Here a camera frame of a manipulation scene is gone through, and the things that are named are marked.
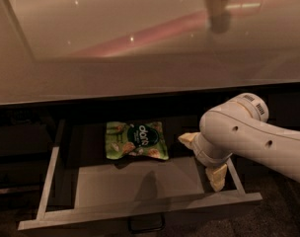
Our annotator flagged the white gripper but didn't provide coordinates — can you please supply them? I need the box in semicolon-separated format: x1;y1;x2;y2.
178;132;231;192

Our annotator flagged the dark drawer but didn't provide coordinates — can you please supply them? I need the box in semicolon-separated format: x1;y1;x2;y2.
0;160;48;184
0;184;43;211
18;116;262;237
0;123;52;157

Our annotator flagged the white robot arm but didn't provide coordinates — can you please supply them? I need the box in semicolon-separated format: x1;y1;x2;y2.
179;93;300;191

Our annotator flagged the dark left top drawer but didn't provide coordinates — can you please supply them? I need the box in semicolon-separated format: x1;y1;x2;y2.
0;123;52;157

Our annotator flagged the dark left middle drawer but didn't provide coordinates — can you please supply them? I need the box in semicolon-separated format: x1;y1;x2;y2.
0;160;48;184

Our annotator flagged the dark left bottom drawer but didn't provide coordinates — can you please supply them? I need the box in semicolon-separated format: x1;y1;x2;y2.
0;184;43;211

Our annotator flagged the green snack bag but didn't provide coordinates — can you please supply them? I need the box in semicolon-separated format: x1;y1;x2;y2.
105;121;169;160

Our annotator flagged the dark right cabinet door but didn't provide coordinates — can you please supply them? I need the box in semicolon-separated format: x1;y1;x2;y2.
228;86;300;180

